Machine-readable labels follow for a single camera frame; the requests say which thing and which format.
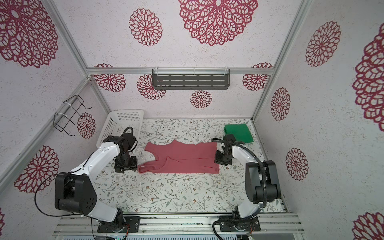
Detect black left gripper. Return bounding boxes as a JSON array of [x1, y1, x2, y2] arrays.
[[115, 150, 139, 173]]

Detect pink tank top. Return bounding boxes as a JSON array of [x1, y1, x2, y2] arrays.
[[138, 140, 220, 174]]

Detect green tank top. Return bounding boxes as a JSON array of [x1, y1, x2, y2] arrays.
[[224, 124, 254, 143]]

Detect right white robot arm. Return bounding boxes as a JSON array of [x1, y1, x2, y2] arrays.
[[211, 135, 281, 221]]

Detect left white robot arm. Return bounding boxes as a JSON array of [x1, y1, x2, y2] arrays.
[[55, 127, 138, 228]]

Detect white plastic laundry basket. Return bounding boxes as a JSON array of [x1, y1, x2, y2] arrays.
[[96, 110, 144, 148]]

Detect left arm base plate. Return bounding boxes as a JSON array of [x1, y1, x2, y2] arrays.
[[97, 216, 141, 234]]

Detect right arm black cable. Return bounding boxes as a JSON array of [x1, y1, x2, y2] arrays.
[[210, 137, 268, 240]]

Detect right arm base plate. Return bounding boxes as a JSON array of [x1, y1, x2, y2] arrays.
[[219, 216, 261, 232]]

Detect black wire wall rack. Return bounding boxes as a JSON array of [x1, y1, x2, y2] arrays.
[[53, 95, 91, 137]]

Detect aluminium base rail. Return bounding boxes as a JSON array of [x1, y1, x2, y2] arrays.
[[52, 212, 305, 236]]

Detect dark grey wall shelf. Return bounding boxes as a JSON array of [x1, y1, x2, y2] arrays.
[[152, 69, 231, 90]]

